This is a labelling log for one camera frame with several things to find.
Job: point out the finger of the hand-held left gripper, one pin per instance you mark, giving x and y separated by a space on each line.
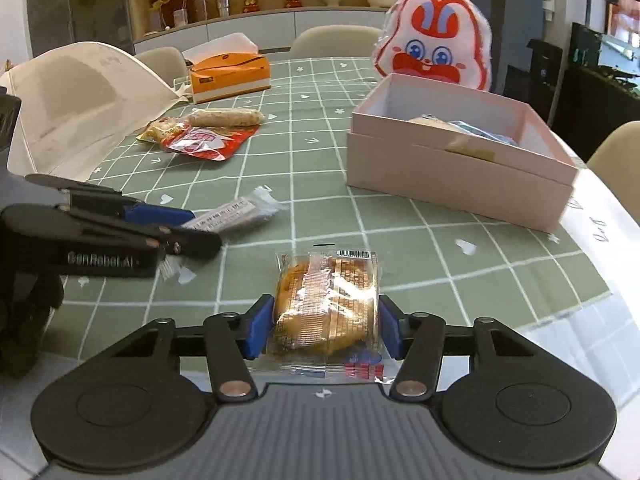
195 247
160 215

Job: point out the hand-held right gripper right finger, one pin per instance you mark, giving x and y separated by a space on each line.
389 325

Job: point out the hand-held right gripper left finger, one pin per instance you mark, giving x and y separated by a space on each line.
260 325

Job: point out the thin grey snack packet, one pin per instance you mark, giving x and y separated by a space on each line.
235 210

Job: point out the clear brown bread packet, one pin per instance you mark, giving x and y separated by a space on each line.
325 310

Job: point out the pink cardboard box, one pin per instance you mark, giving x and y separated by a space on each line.
450 185

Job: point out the blue candy packet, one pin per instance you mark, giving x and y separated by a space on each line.
462 126

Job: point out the light blue snack packet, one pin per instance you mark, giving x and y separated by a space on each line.
497 137

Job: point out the yellow pastry packet red label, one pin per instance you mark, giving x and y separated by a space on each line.
157 130

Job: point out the red snack packet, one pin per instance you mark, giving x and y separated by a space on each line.
210 142

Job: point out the green checked tablecloth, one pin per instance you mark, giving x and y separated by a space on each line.
300 185

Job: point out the white paper bag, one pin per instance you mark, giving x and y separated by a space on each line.
75 100

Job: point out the beige chair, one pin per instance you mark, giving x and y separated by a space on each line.
162 62
335 40
617 155

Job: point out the orange tissue box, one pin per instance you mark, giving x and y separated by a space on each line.
230 77

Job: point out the wooden sideboard cabinet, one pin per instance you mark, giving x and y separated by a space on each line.
250 27

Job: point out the beige snack packet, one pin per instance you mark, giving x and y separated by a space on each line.
430 121

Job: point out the white printed table cover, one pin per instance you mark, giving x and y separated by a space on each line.
600 220

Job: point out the white and red bunny bag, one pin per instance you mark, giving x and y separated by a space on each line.
435 45

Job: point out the black aquarium cabinet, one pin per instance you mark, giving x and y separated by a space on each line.
615 60

